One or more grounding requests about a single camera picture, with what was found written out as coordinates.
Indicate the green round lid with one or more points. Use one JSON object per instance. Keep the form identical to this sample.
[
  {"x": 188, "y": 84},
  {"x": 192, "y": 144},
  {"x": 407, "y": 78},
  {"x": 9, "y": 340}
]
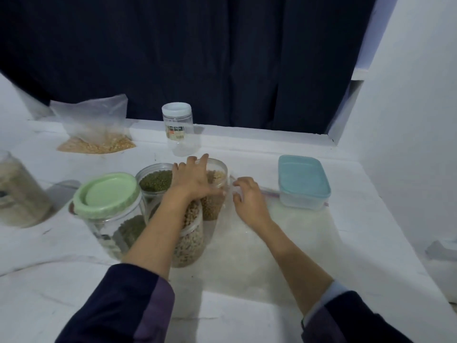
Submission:
[{"x": 106, "y": 195}]

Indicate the dark navy curtain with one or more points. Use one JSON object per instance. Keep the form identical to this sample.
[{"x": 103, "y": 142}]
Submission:
[{"x": 178, "y": 53}]

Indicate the pile of green beans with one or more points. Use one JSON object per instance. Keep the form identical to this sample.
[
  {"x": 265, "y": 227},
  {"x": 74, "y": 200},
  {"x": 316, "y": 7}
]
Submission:
[{"x": 155, "y": 180}]

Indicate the transparent jar blue lid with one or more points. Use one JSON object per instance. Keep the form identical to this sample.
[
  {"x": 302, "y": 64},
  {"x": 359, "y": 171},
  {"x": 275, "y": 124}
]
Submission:
[{"x": 178, "y": 128}]

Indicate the transparent jar pink lid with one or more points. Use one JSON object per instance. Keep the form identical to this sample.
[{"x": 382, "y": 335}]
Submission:
[{"x": 21, "y": 193}]

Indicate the person's right hand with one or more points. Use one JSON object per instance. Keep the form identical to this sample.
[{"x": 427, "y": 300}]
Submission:
[{"x": 251, "y": 205}]

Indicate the person's right forearm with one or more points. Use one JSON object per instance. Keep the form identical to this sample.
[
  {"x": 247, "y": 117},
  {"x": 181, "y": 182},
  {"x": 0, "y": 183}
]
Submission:
[{"x": 300, "y": 268}]

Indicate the pile of yellow soybeans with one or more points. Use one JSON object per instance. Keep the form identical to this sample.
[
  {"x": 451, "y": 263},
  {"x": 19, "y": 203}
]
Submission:
[{"x": 213, "y": 207}]

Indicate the clear bag with cream grains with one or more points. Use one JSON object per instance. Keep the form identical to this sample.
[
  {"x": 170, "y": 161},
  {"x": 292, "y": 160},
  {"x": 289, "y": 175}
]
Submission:
[{"x": 243, "y": 260}]

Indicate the person's left hand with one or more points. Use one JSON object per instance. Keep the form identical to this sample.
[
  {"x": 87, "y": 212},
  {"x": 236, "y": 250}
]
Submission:
[{"x": 191, "y": 180}]

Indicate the transparent jar green lid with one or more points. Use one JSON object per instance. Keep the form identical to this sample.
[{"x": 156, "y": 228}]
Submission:
[{"x": 107, "y": 225}]

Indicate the zip bag of corn kernels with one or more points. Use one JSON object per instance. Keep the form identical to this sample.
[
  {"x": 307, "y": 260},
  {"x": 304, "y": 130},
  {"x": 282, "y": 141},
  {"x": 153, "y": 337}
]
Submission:
[{"x": 93, "y": 121}]

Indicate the teal lidded plastic container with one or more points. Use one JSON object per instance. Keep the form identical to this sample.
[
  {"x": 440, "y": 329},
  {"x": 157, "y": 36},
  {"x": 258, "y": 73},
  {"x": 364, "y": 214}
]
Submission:
[{"x": 303, "y": 178}]

